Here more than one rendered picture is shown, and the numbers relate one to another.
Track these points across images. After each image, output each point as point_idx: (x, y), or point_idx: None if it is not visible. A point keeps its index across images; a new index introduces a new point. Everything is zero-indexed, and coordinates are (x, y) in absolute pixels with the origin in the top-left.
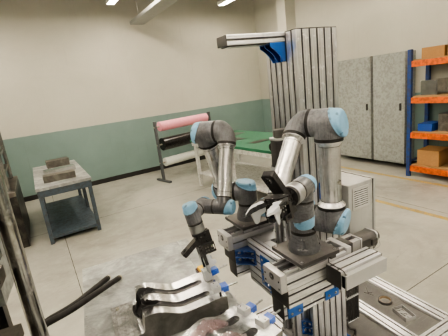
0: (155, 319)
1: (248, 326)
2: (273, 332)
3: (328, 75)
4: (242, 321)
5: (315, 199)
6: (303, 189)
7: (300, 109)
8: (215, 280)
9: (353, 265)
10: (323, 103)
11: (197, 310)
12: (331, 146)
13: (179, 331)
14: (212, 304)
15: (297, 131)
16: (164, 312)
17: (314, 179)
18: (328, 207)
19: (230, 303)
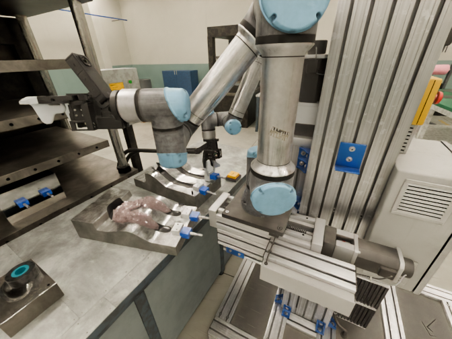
0: (150, 178)
1: (171, 224)
2: (169, 242)
3: None
4: (175, 218)
5: (327, 163)
6: (128, 100)
7: None
8: (210, 183)
9: (289, 264)
10: None
11: (173, 191)
12: (265, 53)
13: (164, 196)
14: (183, 194)
15: (245, 21)
16: (154, 177)
17: (175, 98)
18: (253, 164)
19: (206, 206)
